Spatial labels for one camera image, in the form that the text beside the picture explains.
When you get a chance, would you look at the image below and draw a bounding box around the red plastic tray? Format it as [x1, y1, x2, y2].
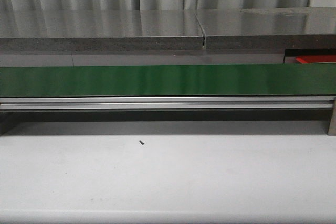
[295, 55, 336, 64]

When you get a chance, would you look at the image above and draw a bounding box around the grey counter left section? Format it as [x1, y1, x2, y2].
[1, 10, 204, 67]

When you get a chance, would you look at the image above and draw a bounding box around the grey counter right section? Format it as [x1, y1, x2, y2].
[196, 7, 335, 63]

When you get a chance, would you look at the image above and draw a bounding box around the green conveyor belt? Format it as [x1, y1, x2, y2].
[1, 63, 335, 98]

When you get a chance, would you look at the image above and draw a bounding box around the grey counter section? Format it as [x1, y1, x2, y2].
[1, 10, 204, 67]
[196, 7, 335, 63]

